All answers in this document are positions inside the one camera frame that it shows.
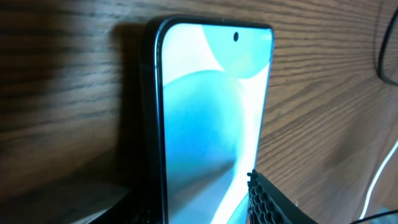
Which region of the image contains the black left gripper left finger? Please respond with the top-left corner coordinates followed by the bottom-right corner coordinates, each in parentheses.
top-left (74, 187), bottom-right (161, 224)

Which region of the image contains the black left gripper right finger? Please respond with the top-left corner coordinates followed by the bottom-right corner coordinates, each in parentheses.
top-left (247, 169), bottom-right (317, 224)

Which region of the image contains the blue screen smartphone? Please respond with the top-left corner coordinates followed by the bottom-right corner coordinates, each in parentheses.
top-left (139, 14), bottom-right (274, 223)

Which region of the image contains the black USB charging cable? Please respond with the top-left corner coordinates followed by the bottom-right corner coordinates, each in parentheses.
top-left (351, 6), bottom-right (398, 224)

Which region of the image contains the white power strip cord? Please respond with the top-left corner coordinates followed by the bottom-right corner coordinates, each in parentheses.
top-left (359, 139), bottom-right (398, 220)

